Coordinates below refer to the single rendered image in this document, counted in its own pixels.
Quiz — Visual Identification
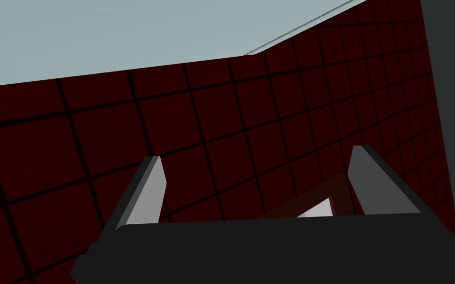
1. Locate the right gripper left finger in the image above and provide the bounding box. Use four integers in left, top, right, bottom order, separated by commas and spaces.
115, 155, 167, 231

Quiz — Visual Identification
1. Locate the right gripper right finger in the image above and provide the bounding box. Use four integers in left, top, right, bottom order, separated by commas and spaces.
347, 144, 435, 216

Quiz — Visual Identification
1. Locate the brown framed window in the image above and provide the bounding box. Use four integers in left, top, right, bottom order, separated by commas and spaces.
260, 173, 355, 219

